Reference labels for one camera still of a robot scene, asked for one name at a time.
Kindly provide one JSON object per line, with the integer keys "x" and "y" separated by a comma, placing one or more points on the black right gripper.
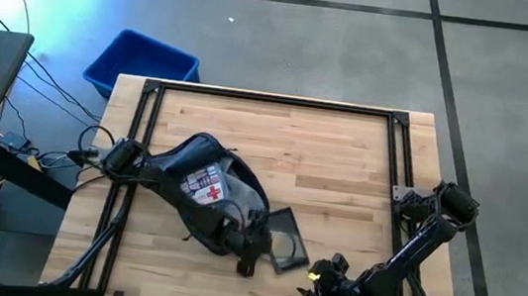
{"x": 328, "y": 287}

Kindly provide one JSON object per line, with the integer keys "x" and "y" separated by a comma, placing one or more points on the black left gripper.
{"x": 250, "y": 246}

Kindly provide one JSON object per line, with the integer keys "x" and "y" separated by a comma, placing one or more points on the navy backpack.
{"x": 211, "y": 197}

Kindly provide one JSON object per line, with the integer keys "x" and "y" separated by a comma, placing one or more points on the blue first aid kit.
{"x": 204, "y": 185}

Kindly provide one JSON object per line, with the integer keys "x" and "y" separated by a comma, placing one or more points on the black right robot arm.
{"x": 411, "y": 254}

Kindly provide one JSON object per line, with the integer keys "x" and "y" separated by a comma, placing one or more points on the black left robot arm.
{"x": 169, "y": 189}

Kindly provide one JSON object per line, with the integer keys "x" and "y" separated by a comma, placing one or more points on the blue plastic bin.
{"x": 139, "y": 59}

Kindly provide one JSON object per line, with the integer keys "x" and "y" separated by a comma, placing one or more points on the black power adapter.
{"x": 14, "y": 141}

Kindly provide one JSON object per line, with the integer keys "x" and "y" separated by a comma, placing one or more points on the black aluminium table frame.
{"x": 373, "y": 111}

